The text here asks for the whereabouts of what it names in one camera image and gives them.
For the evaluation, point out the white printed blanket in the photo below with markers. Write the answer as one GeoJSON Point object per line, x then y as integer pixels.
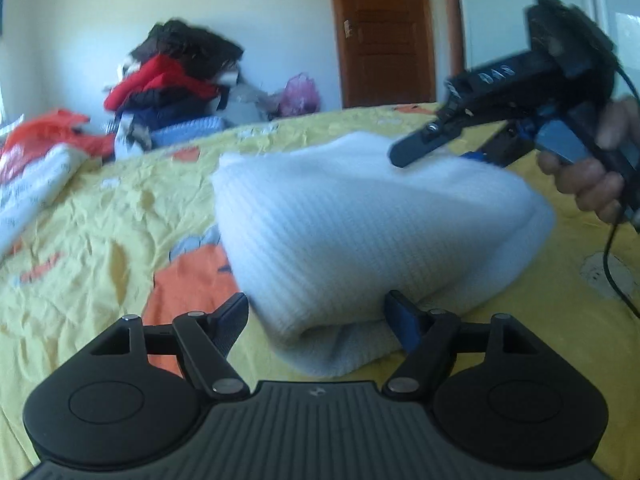
{"type": "Point", "coordinates": [35, 185]}

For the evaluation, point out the yellow printed bed quilt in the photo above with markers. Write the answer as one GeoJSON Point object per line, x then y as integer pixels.
{"type": "Point", "coordinates": [100, 240]}

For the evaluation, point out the orange plastic bag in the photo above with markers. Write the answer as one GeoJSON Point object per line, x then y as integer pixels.
{"type": "Point", "coordinates": [45, 130]}

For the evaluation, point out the pink plastic bag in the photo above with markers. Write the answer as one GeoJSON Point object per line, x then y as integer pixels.
{"type": "Point", "coordinates": [300, 95]}

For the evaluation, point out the person's right hand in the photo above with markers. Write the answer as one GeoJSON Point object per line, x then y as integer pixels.
{"type": "Point", "coordinates": [585, 180]}

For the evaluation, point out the white knitted sweater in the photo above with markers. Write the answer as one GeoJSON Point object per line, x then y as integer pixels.
{"type": "Point", "coordinates": [360, 230]}

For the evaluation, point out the light blue knitted cloth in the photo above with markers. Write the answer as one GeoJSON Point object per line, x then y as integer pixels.
{"type": "Point", "coordinates": [192, 130]}

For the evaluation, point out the brown wooden door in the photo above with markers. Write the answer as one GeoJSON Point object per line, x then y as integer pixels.
{"type": "Point", "coordinates": [382, 35]}

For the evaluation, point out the black clothes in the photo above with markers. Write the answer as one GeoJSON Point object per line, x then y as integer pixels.
{"type": "Point", "coordinates": [190, 42]}

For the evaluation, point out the navy jacket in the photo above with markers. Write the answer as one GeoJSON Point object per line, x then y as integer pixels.
{"type": "Point", "coordinates": [165, 107]}

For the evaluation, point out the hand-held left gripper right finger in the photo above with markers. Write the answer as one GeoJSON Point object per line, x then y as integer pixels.
{"type": "Point", "coordinates": [406, 317]}

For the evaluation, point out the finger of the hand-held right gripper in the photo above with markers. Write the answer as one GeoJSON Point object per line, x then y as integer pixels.
{"type": "Point", "coordinates": [425, 140]}
{"type": "Point", "coordinates": [507, 145]}

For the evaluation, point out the grey plastic bag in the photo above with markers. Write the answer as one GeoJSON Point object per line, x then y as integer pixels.
{"type": "Point", "coordinates": [252, 97]}

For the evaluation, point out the white plastic bag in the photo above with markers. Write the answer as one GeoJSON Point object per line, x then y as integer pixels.
{"type": "Point", "coordinates": [130, 137]}

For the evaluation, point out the red jacket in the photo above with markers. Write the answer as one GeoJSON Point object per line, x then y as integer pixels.
{"type": "Point", "coordinates": [160, 77]}

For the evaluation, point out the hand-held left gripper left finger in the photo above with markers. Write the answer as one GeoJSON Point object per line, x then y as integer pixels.
{"type": "Point", "coordinates": [231, 320]}

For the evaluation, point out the wooden door frame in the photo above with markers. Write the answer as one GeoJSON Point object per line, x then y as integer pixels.
{"type": "Point", "coordinates": [445, 20]}

